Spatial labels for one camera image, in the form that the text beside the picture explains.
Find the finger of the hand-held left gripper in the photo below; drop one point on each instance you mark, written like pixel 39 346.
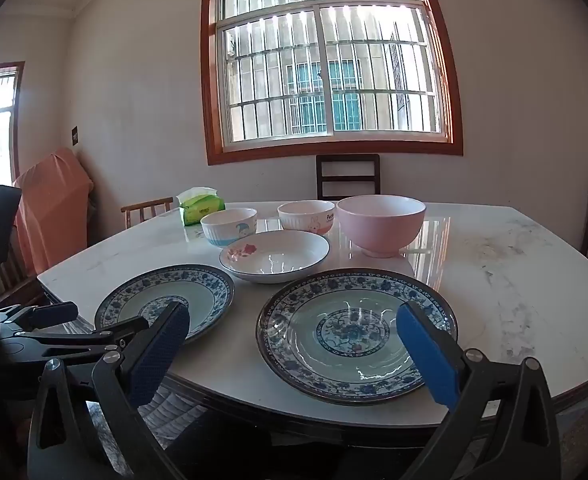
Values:
pixel 84 340
pixel 49 313

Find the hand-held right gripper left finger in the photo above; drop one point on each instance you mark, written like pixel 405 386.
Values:
pixel 159 355

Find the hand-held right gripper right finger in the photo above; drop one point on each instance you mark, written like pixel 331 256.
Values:
pixel 424 355

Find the small blue patterned plate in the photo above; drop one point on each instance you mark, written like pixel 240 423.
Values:
pixel 139 290

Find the large blue patterned plate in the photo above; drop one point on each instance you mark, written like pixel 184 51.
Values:
pixel 324 330

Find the pink bowl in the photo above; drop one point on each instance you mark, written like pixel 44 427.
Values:
pixel 379 230

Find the white bowl with blue print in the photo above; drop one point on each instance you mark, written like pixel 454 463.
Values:
pixel 224 231

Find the white floral plate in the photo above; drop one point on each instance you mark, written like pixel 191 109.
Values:
pixel 274 260

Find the white rabbit print bowl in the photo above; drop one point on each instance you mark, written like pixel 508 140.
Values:
pixel 304 220

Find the orange cloth covered object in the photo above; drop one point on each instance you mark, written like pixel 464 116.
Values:
pixel 49 210

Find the light wooden chair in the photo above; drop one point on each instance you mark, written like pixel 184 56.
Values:
pixel 144 205

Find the green tissue pack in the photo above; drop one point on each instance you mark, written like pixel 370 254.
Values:
pixel 201 210

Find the dark wall switch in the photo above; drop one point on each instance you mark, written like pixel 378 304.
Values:
pixel 75 136

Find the large window with wooden frame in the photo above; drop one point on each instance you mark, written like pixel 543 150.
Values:
pixel 324 60

